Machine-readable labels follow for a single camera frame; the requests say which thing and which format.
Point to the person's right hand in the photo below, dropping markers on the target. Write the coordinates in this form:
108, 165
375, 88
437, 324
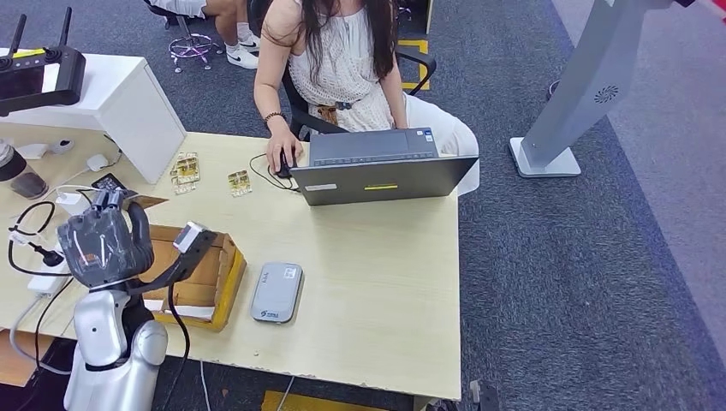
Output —
282, 147

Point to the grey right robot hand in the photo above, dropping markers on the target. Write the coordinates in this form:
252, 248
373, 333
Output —
485, 397

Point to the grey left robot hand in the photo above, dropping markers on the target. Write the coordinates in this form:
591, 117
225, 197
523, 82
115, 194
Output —
99, 249

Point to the black computer mouse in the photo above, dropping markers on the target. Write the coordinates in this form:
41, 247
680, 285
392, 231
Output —
285, 172

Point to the person's right forearm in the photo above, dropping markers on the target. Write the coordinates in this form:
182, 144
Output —
266, 91

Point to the person's left forearm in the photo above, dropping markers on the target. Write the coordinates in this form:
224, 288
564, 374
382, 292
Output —
395, 102

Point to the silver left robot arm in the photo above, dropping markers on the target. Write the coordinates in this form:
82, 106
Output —
108, 340

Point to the person at laptop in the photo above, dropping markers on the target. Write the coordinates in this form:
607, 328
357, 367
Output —
346, 68

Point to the person on stool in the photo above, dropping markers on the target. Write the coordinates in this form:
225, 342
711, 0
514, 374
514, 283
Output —
227, 17

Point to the grey card reader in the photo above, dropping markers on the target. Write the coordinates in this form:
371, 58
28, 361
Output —
277, 293

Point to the black office chair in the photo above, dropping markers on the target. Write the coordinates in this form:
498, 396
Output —
300, 116

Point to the white charger block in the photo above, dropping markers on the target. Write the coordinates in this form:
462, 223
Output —
69, 203

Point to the white power strip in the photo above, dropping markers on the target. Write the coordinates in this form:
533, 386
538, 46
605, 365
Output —
45, 283

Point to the black power adapter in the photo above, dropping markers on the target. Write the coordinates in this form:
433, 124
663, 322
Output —
108, 181

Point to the glass tumbler dark lid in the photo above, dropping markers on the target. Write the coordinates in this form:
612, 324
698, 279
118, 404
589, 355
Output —
20, 177

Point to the grey laptop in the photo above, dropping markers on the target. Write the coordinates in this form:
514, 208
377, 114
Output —
385, 181

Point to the small white round device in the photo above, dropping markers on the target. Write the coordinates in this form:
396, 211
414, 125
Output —
61, 146

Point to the white paper strip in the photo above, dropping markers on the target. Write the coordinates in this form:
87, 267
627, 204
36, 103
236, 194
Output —
193, 311

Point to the white flat adapter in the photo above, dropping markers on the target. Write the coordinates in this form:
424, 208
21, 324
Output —
31, 150

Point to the open cardboard box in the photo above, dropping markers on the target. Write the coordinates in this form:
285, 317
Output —
227, 283

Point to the chrome stool base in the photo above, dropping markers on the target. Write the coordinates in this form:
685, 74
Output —
190, 44

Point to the white cabinet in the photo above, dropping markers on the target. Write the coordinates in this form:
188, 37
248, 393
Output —
125, 102

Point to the black remote controller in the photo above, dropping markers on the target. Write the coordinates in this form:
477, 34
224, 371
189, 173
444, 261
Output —
39, 79

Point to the dark round floor object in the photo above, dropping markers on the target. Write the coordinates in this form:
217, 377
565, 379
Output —
553, 91

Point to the grey kiosk stand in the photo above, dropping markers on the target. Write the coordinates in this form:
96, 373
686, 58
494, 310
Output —
590, 74

